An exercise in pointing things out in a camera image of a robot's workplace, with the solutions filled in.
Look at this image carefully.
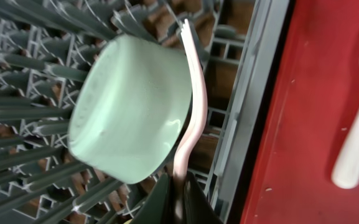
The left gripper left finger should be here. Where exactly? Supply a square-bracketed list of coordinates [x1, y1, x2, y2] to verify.
[130, 174, 170, 224]

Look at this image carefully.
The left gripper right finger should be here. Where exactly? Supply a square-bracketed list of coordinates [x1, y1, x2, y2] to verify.
[184, 171, 223, 224]

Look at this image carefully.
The green bowl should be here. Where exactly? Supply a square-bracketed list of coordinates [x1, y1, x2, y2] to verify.
[68, 35, 192, 184]

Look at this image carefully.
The white plastic fork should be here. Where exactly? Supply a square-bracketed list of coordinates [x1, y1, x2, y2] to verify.
[173, 19, 208, 184]

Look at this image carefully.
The grey dishwasher rack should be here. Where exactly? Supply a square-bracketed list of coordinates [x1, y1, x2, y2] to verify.
[0, 0, 294, 223]

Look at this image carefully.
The red plastic tray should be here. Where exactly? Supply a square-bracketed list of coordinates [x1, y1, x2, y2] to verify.
[241, 0, 359, 224]

